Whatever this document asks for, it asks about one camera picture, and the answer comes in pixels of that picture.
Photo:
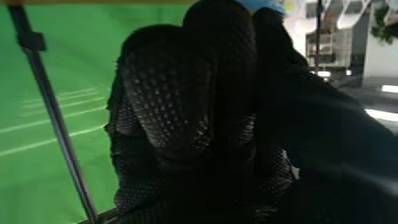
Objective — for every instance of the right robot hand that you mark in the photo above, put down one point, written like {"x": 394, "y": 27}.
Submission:
{"x": 196, "y": 140}

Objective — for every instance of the black stand pole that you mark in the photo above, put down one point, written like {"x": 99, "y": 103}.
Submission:
{"x": 53, "y": 103}

